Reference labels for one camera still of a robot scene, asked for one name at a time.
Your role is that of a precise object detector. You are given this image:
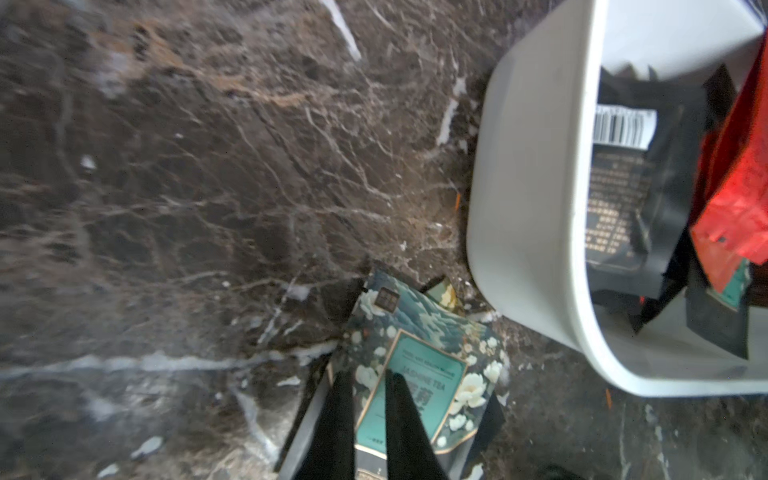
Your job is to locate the teal label tea bag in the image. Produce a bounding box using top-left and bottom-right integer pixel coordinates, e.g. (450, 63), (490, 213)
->
(685, 256), (749, 360)
(275, 266), (512, 480)

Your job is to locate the white plastic storage box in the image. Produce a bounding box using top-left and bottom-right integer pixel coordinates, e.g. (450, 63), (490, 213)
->
(467, 0), (767, 397)

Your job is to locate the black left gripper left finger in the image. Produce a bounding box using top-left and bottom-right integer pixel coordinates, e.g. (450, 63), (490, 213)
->
(294, 371), (355, 480)

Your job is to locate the black tea bag back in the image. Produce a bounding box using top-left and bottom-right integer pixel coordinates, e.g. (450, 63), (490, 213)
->
(585, 66), (736, 298)

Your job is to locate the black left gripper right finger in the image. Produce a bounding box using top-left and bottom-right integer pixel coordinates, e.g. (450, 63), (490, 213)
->
(385, 370), (447, 480)

